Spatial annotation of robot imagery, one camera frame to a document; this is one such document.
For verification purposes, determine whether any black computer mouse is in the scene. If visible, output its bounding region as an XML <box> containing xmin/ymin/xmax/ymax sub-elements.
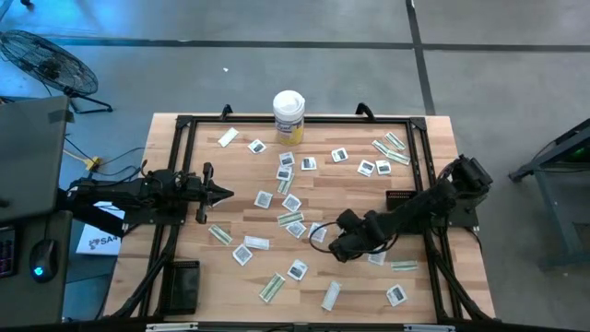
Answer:
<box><xmin>28</xmin><ymin>238</ymin><xmax>60</xmax><ymax>284</ymax></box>

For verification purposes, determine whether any black aluminium table frame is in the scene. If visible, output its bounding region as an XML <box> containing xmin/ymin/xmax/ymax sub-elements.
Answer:
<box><xmin>104</xmin><ymin>113</ymin><xmax>497</xmax><ymax>332</ymax></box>

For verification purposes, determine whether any black floor fan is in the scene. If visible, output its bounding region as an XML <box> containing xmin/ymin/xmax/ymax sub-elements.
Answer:
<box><xmin>0</xmin><ymin>29</ymin><xmax>114</xmax><ymax>115</ymax></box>

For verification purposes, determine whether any dark metal cart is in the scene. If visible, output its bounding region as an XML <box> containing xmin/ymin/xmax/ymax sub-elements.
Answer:
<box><xmin>507</xmin><ymin>117</ymin><xmax>590</xmax><ymax>273</ymax></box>

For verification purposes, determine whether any black keyboard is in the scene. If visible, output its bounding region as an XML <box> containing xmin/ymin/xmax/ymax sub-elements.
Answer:
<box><xmin>0</xmin><ymin>224</ymin><xmax>19</xmax><ymax>280</ymax></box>

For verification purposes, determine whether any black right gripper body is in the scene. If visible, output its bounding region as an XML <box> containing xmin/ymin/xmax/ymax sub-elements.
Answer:
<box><xmin>338</xmin><ymin>207</ymin><xmax>372</xmax><ymax>260</ymax></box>

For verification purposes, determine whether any silver metal bracket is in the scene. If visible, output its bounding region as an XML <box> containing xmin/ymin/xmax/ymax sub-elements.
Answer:
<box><xmin>403</xmin><ymin>323</ymin><xmax>457</xmax><ymax>332</ymax></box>
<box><xmin>145</xmin><ymin>322</ymin><xmax>200</xmax><ymax>332</ymax></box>

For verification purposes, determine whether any grey desk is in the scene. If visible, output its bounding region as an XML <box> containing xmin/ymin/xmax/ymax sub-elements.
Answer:
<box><xmin>0</xmin><ymin>209</ymin><xmax>75</xmax><ymax>327</ymax></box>

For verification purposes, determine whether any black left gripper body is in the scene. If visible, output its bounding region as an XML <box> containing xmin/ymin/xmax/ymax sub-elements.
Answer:
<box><xmin>183</xmin><ymin>161</ymin><xmax>218</xmax><ymax>225</ymax></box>

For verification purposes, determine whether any plain white long packet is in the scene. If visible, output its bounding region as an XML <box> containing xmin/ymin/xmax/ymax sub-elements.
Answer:
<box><xmin>320</xmin><ymin>280</ymin><xmax>343</xmax><ymax>312</ymax></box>
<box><xmin>242</xmin><ymin>235</ymin><xmax>271</xmax><ymax>252</ymax></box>
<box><xmin>217</xmin><ymin>126</ymin><xmax>241</xmax><ymax>148</ymax></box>

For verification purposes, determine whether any black slanted beam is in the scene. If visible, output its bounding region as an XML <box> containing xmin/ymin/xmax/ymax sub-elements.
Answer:
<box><xmin>54</xmin><ymin>186</ymin><xmax>129</xmax><ymax>239</ymax></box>

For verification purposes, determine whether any white printed paper sheet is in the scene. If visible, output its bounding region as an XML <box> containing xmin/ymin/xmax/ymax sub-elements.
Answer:
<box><xmin>75</xmin><ymin>200</ymin><xmax>126</xmax><ymax>257</ymax></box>

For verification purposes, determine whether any grey flat monitor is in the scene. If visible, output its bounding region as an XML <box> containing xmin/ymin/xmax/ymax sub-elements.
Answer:
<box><xmin>0</xmin><ymin>95</ymin><xmax>76</xmax><ymax>226</ymax></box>

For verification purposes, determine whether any black looped gripper cable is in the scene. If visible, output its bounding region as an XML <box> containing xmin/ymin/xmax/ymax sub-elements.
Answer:
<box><xmin>307</xmin><ymin>220</ymin><xmax>400</xmax><ymax>255</ymax></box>

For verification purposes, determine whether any black floor cable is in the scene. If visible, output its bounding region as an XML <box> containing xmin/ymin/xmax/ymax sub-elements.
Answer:
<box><xmin>64</xmin><ymin>136</ymin><xmax>148</xmax><ymax>185</ymax></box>

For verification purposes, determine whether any yellow Lysol wipes canister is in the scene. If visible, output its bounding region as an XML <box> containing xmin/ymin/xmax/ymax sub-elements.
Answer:
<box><xmin>272</xmin><ymin>89</ymin><xmax>307</xmax><ymax>147</ymax></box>

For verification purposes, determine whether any black mesh basket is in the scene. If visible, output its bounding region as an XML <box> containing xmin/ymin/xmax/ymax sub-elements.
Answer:
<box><xmin>384</xmin><ymin>188</ymin><xmax>419</xmax><ymax>213</ymax></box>
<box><xmin>159</xmin><ymin>259</ymin><xmax>202</xmax><ymax>316</ymax></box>

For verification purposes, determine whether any black corrugated cable conduit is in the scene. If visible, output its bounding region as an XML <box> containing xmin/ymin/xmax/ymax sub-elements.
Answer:
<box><xmin>423</xmin><ymin>229</ymin><xmax>492</xmax><ymax>322</ymax></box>
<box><xmin>110</xmin><ymin>224</ymin><xmax>182</xmax><ymax>320</ymax></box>

